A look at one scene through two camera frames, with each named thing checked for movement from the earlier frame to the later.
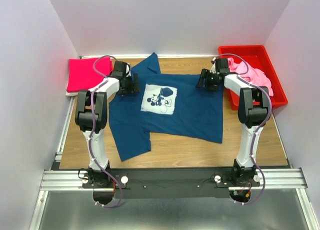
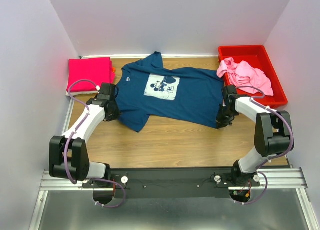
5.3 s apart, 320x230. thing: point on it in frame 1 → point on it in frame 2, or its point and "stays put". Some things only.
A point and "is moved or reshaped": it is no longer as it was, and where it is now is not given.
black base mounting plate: (172, 183) stays put
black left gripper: (133, 87) → (116, 115)
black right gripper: (204, 74) → (220, 122)
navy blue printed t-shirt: (172, 104) is moved or reshaped
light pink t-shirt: (254, 75) stays put
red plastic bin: (257, 57) stays put
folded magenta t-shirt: (82, 74) stays put
